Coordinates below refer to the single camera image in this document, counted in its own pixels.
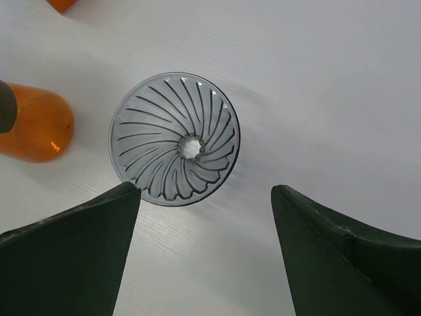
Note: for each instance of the orange coffee filter box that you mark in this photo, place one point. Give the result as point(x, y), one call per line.
point(61, 6)

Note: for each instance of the grey glass dripper cone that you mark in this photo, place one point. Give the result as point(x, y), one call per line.
point(176, 136)

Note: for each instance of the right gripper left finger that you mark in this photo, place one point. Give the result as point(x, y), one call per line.
point(71, 263)

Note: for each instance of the orange glass carafe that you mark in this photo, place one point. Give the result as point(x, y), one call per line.
point(37, 125)

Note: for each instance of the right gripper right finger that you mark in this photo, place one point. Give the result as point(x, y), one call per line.
point(337, 265)

